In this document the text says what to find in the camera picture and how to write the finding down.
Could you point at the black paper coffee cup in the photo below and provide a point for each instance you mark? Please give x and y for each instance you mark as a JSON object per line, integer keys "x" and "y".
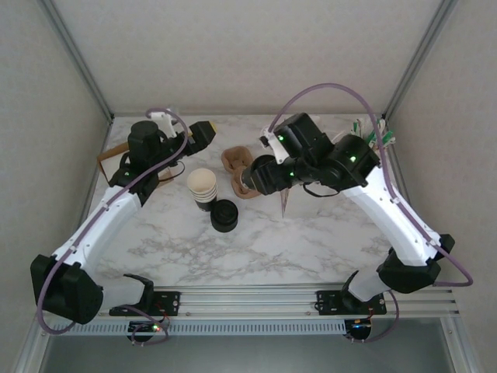
{"x": 247, "y": 180}

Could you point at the brown pulp cup carrier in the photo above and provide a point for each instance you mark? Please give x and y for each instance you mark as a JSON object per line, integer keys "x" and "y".
{"x": 248, "y": 195}

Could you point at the patterned paper gift bag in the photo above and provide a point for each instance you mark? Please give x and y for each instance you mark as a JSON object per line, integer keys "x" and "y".
{"x": 285, "y": 202}

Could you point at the paper coffee cups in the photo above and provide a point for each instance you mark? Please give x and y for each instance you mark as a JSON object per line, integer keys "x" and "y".
{"x": 201, "y": 180}

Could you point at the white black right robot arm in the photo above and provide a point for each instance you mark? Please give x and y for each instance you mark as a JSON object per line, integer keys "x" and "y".
{"x": 392, "y": 217}

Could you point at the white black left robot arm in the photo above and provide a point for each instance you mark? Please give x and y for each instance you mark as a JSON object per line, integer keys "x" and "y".
{"x": 105, "y": 217}

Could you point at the brown cardboard napkin box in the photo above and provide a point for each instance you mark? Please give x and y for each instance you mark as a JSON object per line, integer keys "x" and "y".
{"x": 112, "y": 153}

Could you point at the white paper napkin stack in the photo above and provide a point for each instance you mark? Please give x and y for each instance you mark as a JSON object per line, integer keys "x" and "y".
{"x": 110, "y": 169}

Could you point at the black cup lid stack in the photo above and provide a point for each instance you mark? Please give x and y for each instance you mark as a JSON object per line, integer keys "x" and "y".
{"x": 224, "y": 215}

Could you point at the small controller circuit board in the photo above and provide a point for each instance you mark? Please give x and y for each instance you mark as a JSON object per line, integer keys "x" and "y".
{"x": 359, "y": 325}
{"x": 144, "y": 328}

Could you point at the thin aluminium wall rail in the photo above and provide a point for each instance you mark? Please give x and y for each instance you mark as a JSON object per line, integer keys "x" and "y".
{"x": 233, "y": 114}

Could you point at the aluminium table side rail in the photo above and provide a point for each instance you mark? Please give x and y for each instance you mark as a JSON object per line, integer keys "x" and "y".
{"x": 90, "y": 202}
{"x": 404, "y": 182}

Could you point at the aluminium frame post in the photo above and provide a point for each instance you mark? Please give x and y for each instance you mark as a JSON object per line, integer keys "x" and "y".
{"x": 80, "y": 58}
{"x": 419, "y": 58}

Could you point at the wide aluminium mounting rail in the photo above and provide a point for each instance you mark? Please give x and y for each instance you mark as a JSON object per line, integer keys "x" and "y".
{"x": 248, "y": 301}

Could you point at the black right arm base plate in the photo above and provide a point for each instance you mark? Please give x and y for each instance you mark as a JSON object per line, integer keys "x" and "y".
{"x": 328, "y": 303}

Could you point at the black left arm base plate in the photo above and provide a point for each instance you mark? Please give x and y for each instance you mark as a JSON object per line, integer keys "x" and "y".
{"x": 169, "y": 301}

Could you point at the aluminium lower frame bar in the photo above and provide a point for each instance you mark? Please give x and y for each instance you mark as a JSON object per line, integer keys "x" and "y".
{"x": 31, "y": 349}
{"x": 460, "y": 346}

